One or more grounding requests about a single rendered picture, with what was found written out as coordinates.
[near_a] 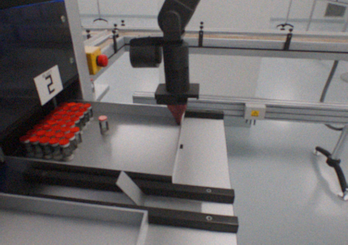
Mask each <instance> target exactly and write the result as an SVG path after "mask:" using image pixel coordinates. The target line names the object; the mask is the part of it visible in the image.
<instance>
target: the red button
mask: <svg viewBox="0 0 348 245"><path fill-rule="evenodd" d="M98 65H99V67H101V68H104V67H106V66H107V65H108V58H107V56H106V55H105V54H100V55H99V56H98Z"/></svg>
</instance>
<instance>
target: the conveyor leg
mask: <svg viewBox="0 0 348 245"><path fill-rule="evenodd" d="M347 141H348V126H344V127H343V130H342V132H341V134H340V136H339V139H338V141H337V143H336V145H335V147H334V150H333V152H332V154H331V159H332V160H334V161H336V160H339V158H340V156H341V154H342V152H343V150H344V148H345V145H346V143H347Z"/></svg>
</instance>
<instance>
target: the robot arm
mask: <svg viewBox="0 0 348 245"><path fill-rule="evenodd" d="M199 2H200V0H165V1H164V3H163V5H162V7H161V9H160V11H159V14H158V17H157V22H158V26H159V28H160V30H161V31H162V32H163V34H151V35H142V36H136V37H134V38H132V39H131V40H130V42H129V44H130V49H129V58H130V63H131V66H132V67H133V68H159V66H160V64H161V61H162V50H163V63H164V77H165V83H159V84H158V86H157V88H156V90H155V92H154V98H155V100H156V103H157V105H166V106H167V108H168V110H169V111H170V112H171V114H172V115H173V117H174V118H175V121H176V123H177V125H178V126H179V125H181V121H182V116H183V114H184V112H185V110H186V108H187V105H188V99H197V100H198V99H199V92H200V84H199V83H190V72H189V43H188V42H184V40H183V37H184V36H185V27H186V26H187V25H188V23H189V21H190V19H191V17H192V16H193V14H194V12H195V10H196V7H197V6H198V4H199ZM161 47H162V49H161Z"/></svg>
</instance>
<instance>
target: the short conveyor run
mask: <svg viewBox="0 0 348 245"><path fill-rule="evenodd" d="M85 32H87V35H86V36H87V40H86V41H84V46H93V47H100V49H101V54H105V55H106V56H107V58H108V65H107V66H106V67H104V68H102V69H100V71H99V72H98V73H96V74H95V75H90V78H92V79H93V82H94V81H95V80H96V79H97V78H98V77H99V76H100V75H101V74H102V73H104V72H105V70H106V69H107V68H108V67H110V66H111V65H112V64H113V63H114V62H115V61H117V60H118V59H119V58H120V57H121V56H122V55H123V54H124V53H125V52H126V50H125V39H124V37H123V36H122V37H119V38H117V37H116V35H117V34H118V33H119V31H118V30H112V33H111V34H109V35H108V36H104V35H106V34H108V30H105V31H103V32H101V33H99V34H97V35H95V36H90V34H89V32H90V29H87V30H86V31H85Z"/></svg>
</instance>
